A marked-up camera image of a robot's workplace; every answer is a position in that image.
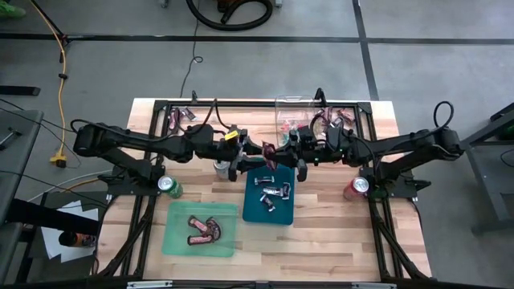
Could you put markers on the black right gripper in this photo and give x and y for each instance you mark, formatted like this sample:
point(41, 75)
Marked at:
point(313, 152)

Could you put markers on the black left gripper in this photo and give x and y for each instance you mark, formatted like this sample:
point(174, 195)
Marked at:
point(233, 148)

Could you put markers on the dark Hershey's candy bar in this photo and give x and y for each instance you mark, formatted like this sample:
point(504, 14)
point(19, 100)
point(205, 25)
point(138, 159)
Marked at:
point(285, 191)
point(273, 192)
point(267, 203)
point(265, 180)

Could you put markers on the silver soda can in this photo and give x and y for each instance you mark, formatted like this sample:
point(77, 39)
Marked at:
point(221, 172)

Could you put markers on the clear plastic container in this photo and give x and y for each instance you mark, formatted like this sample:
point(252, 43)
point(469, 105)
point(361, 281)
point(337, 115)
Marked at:
point(293, 108)

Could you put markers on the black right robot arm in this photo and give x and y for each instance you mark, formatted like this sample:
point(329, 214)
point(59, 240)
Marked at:
point(401, 140)

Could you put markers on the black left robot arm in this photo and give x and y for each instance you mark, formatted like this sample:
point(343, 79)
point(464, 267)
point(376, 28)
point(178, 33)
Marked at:
point(132, 140)

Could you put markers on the yellow tape tag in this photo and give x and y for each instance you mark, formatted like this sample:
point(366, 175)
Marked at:
point(231, 135)

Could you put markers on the dark teal plastic bin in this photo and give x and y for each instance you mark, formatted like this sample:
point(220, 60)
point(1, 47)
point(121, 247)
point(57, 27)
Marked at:
point(281, 212)

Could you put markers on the black table clamp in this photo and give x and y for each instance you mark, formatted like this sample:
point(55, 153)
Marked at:
point(194, 96)
point(320, 94)

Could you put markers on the red soda can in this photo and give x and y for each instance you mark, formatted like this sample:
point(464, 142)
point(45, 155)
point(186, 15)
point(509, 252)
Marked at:
point(356, 188)

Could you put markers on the green soda can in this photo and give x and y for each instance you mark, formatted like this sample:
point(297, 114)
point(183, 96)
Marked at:
point(170, 186)

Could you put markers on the light green plastic bin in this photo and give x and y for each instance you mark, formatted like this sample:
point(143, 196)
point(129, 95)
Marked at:
point(172, 241)

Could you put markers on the grey caster wheel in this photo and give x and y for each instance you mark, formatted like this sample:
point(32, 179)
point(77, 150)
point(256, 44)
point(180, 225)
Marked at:
point(163, 3)
point(278, 3)

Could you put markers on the orange and black bottle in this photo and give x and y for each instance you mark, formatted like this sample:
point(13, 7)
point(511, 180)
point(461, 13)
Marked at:
point(76, 240)

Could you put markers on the grey metal stand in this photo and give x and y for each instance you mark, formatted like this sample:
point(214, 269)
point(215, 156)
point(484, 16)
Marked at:
point(488, 192)

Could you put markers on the black table leg beam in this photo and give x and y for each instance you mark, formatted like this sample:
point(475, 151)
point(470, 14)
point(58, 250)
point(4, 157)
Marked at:
point(48, 216)

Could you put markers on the white paper sheets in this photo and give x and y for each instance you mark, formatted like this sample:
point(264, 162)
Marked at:
point(52, 245)

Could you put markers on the grey side table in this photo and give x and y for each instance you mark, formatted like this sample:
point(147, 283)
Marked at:
point(24, 120)

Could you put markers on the metal hand tool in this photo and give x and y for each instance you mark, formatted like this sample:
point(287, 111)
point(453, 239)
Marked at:
point(12, 135)

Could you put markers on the black flat floor bar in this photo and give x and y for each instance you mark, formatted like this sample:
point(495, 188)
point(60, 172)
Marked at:
point(20, 90)

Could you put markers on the black tripod leg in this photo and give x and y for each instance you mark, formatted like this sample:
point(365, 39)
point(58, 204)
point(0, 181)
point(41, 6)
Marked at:
point(48, 18)

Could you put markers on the person's foot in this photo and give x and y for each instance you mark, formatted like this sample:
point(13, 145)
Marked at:
point(12, 10)

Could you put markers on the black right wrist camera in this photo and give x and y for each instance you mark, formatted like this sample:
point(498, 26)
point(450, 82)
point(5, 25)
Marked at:
point(307, 134)

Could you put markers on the black aluminium table frame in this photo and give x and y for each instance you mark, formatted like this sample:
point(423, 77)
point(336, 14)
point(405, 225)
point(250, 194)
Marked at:
point(249, 103)

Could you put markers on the silver metal bracket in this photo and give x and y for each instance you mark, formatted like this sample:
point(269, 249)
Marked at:
point(373, 286)
point(148, 285)

